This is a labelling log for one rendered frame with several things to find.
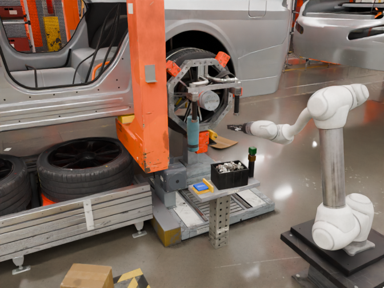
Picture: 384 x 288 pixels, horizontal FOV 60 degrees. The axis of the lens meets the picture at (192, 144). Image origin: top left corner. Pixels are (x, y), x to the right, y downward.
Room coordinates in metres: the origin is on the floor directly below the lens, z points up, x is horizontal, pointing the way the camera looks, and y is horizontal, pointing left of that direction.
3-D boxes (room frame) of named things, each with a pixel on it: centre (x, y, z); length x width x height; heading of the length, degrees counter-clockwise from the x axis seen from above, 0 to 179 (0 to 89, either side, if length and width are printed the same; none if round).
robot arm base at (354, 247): (1.44, -0.86, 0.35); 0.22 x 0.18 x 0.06; 115
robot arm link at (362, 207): (1.43, -0.84, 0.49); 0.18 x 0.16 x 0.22; 129
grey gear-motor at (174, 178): (2.27, 0.20, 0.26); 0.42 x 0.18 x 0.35; 27
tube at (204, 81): (2.29, -0.03, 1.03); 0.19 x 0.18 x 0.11; 27
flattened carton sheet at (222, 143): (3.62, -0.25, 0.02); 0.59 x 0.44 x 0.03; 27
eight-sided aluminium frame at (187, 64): (2.44, -0.06, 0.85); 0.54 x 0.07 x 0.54; 117
